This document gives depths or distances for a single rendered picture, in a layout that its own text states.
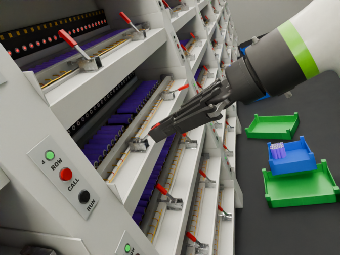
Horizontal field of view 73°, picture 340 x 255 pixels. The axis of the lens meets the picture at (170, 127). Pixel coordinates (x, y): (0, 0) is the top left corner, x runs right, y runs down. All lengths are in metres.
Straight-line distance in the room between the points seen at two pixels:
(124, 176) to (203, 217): 0.45
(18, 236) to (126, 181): 0.18
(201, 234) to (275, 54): 0.62
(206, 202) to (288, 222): 0.46
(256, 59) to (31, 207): 0.36
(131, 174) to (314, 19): 0.39
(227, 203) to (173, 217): 0.55
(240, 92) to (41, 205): 0.32
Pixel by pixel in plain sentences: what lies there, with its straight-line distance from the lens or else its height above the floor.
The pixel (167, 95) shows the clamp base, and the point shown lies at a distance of 0.74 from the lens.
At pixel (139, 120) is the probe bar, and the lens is 0.61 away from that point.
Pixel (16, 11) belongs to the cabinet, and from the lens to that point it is 0.69.
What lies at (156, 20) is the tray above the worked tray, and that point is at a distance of 0.88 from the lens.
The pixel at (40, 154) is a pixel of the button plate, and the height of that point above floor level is 0.91.
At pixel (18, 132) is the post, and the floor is 0.95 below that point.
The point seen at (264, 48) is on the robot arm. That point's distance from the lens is 0.37.
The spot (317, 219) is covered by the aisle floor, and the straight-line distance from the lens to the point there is 1.24.
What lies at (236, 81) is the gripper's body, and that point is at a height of 0.86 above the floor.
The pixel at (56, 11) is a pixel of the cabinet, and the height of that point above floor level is 1.12.
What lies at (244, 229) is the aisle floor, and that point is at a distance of 1.25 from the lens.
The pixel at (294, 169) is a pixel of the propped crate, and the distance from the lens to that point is 1.29.
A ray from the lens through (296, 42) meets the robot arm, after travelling 0.37.
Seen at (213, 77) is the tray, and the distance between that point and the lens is 1.44.
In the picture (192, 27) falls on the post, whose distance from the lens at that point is 1.57.
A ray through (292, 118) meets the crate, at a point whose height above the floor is 0.03.
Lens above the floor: 0.99
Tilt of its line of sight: 24 degrees down
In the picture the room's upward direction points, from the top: 27 degrees counter-clockwise
